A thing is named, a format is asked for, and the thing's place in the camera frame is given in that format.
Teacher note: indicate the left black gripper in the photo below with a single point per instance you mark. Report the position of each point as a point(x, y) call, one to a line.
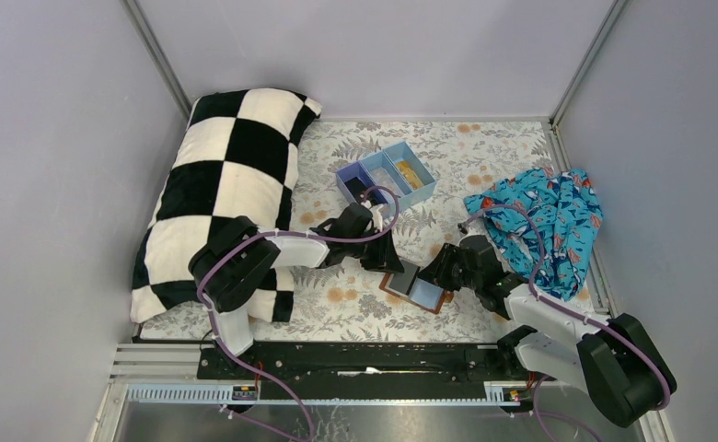
point(380, 251)

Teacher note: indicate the white slotted cable duct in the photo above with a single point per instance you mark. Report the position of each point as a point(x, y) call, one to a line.
point(243, 395)

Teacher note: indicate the floral table mat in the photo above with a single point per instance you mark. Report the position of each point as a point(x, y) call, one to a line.
point(345, 303)

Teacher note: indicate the blue compartment organizer box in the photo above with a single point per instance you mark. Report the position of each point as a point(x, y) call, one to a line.
point(397, 168)

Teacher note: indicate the dark grey credit card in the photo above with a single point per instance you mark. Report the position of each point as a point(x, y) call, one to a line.
point(402, 283)

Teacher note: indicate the black item in box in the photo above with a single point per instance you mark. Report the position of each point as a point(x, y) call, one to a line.
point(359, 191)

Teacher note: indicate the silver grey credit card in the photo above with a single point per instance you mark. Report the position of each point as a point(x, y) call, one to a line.
point(382, 177)

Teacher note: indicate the blue patterned cloth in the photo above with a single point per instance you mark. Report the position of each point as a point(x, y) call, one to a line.
point(544, 224)

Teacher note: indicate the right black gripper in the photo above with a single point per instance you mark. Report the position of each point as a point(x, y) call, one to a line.
point(439, 274)

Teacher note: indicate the black white checkered pillow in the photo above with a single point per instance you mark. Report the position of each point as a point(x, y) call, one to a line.
point(238, 157)

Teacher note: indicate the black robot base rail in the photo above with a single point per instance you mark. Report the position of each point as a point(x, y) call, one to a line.
point(368, 371)

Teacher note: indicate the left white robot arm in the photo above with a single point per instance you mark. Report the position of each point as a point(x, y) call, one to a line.
point(231, 266)

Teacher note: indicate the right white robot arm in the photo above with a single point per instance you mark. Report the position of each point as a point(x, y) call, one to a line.
point(612, 360)

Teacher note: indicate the brown leather card holder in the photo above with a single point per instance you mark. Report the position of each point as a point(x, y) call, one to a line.
point(423, 295)

